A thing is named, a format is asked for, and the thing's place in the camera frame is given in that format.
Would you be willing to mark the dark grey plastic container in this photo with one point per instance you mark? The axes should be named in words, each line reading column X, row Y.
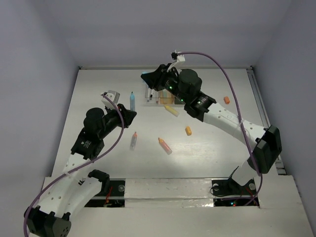
column 178, row 101

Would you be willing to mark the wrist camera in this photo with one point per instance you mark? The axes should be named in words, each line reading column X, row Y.
column 178, row 60
column 110, row 98

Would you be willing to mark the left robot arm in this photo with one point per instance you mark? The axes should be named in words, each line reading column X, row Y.
column 55, row 207

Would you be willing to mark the small orange cap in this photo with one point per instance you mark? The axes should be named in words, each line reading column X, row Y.
column 227, row 100

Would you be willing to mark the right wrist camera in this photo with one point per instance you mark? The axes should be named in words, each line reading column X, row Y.
column 178, row 60

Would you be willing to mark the orange highlighter cap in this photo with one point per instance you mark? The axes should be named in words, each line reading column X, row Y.
column 188, row 131

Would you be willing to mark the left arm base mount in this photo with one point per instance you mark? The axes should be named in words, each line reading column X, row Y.
column 113, row 197

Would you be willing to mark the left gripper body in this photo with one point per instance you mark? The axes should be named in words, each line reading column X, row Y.
column 113, row 119

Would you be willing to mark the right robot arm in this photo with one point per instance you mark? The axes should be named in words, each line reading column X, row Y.
column 265, row 143

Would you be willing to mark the orange pink highlighter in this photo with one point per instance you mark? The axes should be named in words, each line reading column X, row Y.
column 165, row 147

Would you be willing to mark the yellow highlighter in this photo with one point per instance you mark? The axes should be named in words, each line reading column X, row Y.
column 172, row 110

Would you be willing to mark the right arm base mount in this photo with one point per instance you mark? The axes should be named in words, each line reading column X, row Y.
column 228, row 193

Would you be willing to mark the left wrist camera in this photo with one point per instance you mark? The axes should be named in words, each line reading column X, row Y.
column 110, row 98

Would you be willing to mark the orange tip clear highlighter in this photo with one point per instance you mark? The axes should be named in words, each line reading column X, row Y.
column 133, row 141

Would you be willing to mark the clear plastic container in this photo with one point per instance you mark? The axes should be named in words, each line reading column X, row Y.
column 152, row 101

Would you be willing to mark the blue highlighter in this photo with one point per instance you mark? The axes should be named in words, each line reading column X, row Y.
column 132, row 102

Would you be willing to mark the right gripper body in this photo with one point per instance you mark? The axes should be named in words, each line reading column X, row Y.
column 168, row 80

